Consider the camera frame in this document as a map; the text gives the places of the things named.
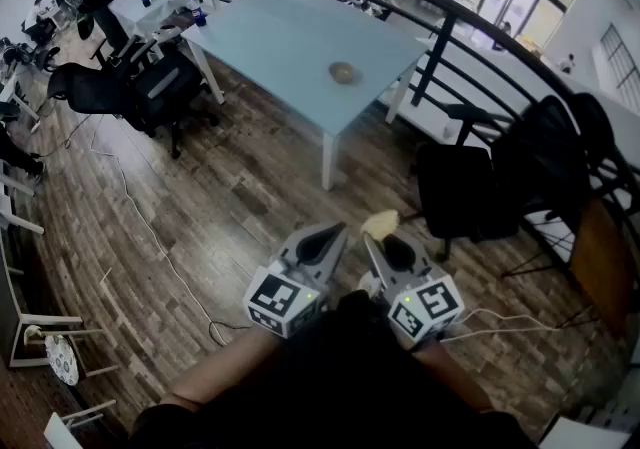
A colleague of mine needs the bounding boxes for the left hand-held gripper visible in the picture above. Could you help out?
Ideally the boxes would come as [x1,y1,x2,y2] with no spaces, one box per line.
[243,221,350,340]

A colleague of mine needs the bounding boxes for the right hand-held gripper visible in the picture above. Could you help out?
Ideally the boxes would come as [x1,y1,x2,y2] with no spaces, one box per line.
[363,232,465,351]

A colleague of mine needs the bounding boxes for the brown bowl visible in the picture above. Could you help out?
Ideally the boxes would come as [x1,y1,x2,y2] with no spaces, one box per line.
[328,61,362,86]

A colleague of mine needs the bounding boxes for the person's right forearm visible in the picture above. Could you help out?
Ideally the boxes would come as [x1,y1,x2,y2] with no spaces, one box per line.
[414,336,496,413]

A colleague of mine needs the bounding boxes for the person's left forearm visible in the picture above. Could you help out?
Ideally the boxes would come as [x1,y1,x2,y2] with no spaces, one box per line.
[172,324,286,411]

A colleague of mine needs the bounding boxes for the person's white shoe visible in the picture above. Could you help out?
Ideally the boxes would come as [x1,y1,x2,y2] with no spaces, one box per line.
[357,270,380,296]

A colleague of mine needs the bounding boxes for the black armless chair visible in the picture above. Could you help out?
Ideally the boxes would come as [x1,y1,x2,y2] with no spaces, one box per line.
[414,94,591,263]

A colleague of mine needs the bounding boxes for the person's black clothing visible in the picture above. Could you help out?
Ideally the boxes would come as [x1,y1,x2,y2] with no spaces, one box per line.
[129,289,539,449]

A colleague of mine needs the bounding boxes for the brown wooden board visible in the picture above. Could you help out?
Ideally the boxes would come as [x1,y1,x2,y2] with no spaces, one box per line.
[572,196,631,338]

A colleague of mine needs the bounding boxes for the light blue white-legged table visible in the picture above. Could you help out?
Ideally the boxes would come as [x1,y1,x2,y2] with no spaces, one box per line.
[180,0,430,192]

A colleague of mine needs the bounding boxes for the black office chair grey lumbar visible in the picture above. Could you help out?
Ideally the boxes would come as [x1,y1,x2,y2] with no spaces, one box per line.
[114,36,221,161]

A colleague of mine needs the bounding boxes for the black metal railing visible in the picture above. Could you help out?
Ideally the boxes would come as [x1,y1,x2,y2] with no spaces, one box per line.
[164,0,640,338]

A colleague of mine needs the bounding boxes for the blue label soda bottle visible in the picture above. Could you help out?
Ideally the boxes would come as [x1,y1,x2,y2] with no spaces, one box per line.
[187,0,209,28]

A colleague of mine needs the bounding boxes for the blue patterned round plate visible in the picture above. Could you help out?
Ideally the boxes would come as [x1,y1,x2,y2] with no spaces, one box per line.
[44,334,81,387]

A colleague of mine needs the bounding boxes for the glass entrance doors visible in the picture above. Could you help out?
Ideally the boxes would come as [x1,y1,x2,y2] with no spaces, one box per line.
[477,0,566,41]

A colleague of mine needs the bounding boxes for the white power cable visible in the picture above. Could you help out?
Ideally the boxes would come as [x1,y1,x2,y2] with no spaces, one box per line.
[442,306,561,343]

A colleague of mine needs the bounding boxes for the white floor cable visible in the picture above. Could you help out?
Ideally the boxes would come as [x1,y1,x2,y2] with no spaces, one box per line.
[89,114,251,333]

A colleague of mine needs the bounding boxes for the white frame furniture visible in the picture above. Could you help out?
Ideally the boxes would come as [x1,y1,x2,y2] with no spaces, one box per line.
[0,156,121,388]

